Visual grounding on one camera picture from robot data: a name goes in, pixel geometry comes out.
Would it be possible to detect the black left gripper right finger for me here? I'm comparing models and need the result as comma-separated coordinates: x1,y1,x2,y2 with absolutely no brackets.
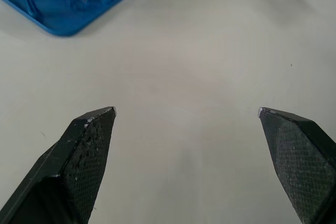
257,106,336,224

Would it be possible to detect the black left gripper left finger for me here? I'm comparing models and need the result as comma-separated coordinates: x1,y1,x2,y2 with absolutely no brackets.
0,106,118,224

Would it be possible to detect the blue test tube rack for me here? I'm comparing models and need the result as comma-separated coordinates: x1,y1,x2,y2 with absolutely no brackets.
0,0,161,37

